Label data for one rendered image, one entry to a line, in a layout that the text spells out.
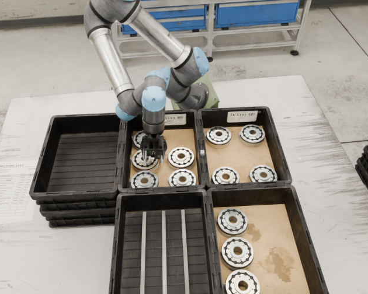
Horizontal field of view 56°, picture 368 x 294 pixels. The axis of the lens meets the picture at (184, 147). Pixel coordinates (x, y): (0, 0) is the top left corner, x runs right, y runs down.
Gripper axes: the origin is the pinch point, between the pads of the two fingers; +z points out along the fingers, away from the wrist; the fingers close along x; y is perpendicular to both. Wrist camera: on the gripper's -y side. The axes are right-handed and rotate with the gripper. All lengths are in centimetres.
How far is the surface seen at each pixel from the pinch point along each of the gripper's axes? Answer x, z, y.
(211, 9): 47, 30, -188
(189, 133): 15.2, 0.6, -15.0
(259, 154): 42.4, -1.5, -1.5
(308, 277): 47, -4, 49
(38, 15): -121, 82, -265
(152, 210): -0.2, 2.2, 22.0
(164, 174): 4.2, 1.6, 6.2
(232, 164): 30.9, -0.5, 2.7
